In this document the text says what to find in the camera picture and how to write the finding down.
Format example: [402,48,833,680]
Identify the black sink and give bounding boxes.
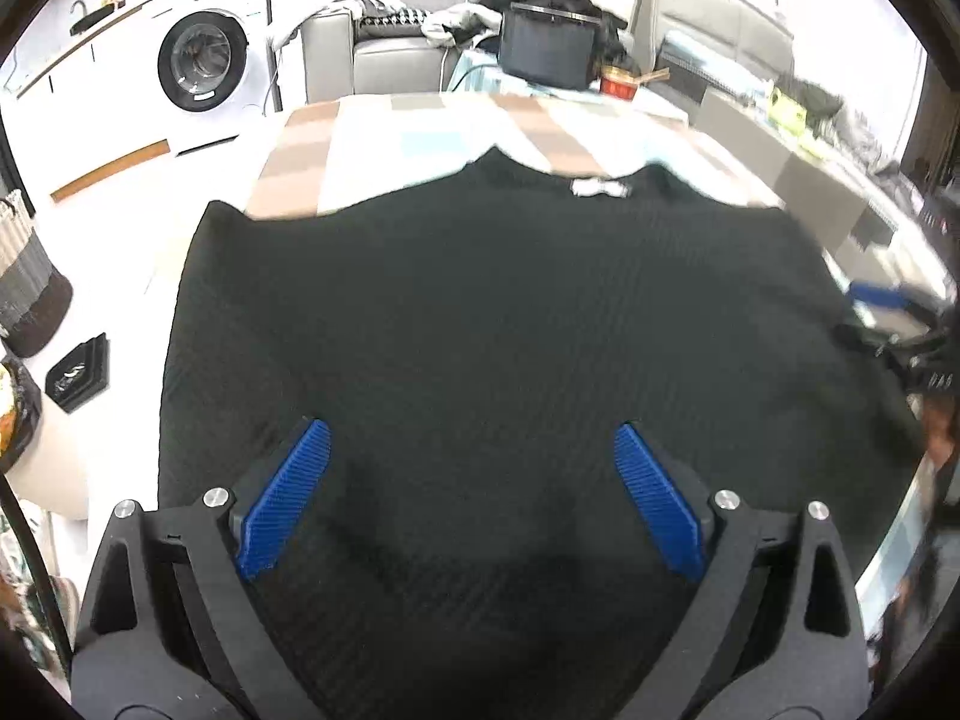
[70,7,125,35]

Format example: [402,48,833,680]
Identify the white trash bin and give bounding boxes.
[0,360,91,520]

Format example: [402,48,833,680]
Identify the woven laundry basket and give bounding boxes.
[0,191,74,359]

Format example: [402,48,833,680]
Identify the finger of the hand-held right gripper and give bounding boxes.
[835,321,912,374]
[847,281,912,310]

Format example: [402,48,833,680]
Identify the black tray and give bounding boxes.
[45,331,112,415]

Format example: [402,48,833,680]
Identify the white green sneaker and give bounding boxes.
[0,532,76,676]

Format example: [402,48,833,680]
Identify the person's right hand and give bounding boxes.
[922,396,960,470]

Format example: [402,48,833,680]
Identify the grey side cabinet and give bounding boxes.
[697,86,901,256]

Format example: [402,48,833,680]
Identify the grey sofa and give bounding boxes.
[304,0,511,102]

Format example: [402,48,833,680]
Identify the houndstooth cushion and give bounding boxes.
[360,7,432,27]

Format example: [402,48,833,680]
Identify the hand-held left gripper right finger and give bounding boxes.
[613,422,871,720]

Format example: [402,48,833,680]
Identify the blue pillow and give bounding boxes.
[660,30,773,83]

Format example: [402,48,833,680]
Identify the white base cabinets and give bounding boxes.
[0,15,173,203]

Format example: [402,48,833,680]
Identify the grey blanket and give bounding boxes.
[832,101,901,166]

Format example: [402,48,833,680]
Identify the black cable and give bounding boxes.
[0,472,76,653]

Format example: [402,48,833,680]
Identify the white crumpled cloth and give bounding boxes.
[420,4,503,42]

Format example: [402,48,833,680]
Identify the checkered tablecloth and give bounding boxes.
[244,92,931,601]

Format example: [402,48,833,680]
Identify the green teapot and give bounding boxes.
[769,86,811,128]

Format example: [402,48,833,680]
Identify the beige folded board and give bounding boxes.
[628,0,661,76]

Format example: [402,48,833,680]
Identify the small table with blue cloth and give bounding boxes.
[442,49,687,125]

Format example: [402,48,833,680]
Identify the black box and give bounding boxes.
[919,187,960,233]

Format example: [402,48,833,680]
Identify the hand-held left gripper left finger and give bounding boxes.
[71,418,332,720]

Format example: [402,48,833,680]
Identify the white washing machine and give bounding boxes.
[141,0,282,158]

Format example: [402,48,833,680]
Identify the light blue blanket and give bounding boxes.
[270,0,391,50]

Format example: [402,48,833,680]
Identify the dark grey clothing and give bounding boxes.
[787,79,848,117]

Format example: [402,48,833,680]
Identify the black knit sweater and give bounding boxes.
[157,148,927,720]

